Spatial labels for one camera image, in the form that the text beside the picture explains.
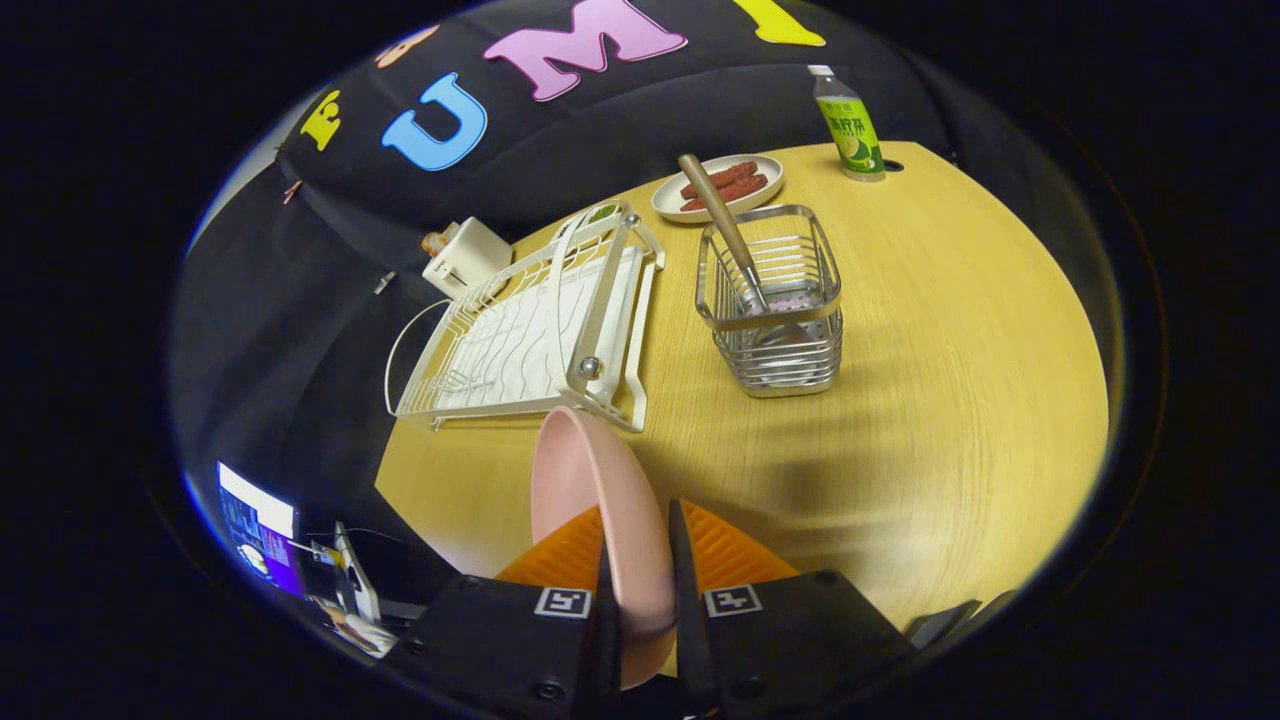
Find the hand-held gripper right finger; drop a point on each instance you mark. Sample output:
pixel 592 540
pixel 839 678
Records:
pixel 790 640

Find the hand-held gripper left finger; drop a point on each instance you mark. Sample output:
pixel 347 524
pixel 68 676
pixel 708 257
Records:
pixel 500 640

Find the pink plate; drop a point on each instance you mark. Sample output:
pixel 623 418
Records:
pixel 600 490

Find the white dish rack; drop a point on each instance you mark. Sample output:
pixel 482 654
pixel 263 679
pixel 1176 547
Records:
pixel 600 310

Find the white plate with sausages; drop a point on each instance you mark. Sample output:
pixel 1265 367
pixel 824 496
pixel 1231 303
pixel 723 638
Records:
pixel 768 170

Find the white desk device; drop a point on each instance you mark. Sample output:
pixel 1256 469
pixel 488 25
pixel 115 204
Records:
pixel 357 575

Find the computer monitor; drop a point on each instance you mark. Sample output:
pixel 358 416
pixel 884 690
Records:
pixel 255 530

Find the silver clip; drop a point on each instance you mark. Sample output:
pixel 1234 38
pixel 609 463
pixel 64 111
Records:
pixel 385 282

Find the white toaster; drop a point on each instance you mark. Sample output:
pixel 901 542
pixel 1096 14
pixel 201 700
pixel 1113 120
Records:
pixel 475 255

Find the toast slice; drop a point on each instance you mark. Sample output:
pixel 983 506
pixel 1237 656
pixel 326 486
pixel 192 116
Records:
pixel 433 243

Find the red sausage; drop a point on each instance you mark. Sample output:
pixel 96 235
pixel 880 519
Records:
pixel 745 188
pixel 735 172

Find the green label drink bottle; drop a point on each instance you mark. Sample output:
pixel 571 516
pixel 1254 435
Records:
pixel 850 125

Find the black backdrop cloth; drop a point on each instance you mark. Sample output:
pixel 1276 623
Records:
pixel 600 130

